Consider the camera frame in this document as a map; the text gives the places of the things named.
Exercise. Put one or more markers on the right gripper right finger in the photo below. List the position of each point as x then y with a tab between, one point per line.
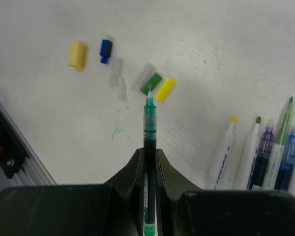
172	208

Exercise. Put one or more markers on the purple pen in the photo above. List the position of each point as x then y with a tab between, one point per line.
262	159

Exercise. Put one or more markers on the yellow pen cap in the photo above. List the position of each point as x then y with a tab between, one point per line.
77	55

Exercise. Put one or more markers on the green capped white marker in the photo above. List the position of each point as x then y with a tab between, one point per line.
248	158

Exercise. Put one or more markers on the aluminium rail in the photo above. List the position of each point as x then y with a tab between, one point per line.
32	172

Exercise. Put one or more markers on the green marker cap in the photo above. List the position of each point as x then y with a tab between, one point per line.
151	84

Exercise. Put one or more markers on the dark green clear highlighter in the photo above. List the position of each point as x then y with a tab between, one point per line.
149	165

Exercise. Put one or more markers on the blue pen cap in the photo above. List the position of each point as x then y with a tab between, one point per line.
106	49

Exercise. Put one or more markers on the blue pen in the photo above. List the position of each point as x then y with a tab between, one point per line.
287	164

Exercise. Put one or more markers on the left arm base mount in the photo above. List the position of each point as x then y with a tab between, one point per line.
12	151

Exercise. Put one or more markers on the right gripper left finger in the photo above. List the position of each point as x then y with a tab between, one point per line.
128	183

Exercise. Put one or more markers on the clear highlighter cap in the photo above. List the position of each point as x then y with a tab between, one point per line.
116	72
122	89

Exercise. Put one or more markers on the yellow capped white marker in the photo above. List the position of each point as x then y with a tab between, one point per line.
221	156

